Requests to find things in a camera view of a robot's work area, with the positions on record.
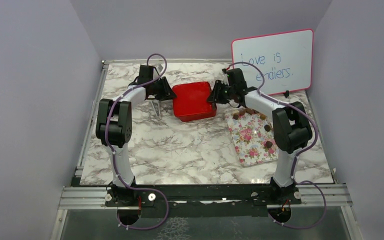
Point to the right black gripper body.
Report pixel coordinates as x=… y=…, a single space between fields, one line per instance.
x=232 y=91

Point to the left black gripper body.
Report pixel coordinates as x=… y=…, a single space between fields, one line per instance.
x=154 y=85

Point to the metal serving tongs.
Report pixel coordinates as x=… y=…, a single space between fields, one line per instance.
x=156 y=107

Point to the red box lid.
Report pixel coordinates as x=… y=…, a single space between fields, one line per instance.
x=192 y=95

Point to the red chocolate box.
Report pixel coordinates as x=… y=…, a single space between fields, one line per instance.
x=188 y=114

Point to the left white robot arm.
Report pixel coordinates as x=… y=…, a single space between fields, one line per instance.
x=114 y=123

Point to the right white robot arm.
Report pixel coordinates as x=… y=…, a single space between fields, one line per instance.
x=290 y=124

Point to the dark leaf chocolate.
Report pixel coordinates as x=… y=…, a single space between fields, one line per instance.
x=267 y=128

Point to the dark round chocolate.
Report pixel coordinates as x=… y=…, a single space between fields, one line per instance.
x=268 y=144

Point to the floral serving tray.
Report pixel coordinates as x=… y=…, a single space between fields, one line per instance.
x=246 y=127

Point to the pink framed whiteboard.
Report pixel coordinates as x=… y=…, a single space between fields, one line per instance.
x=278 y=62

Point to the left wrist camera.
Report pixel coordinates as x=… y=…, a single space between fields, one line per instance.
x=158 y=68

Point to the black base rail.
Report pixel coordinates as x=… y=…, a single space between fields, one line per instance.
x=165 y=201

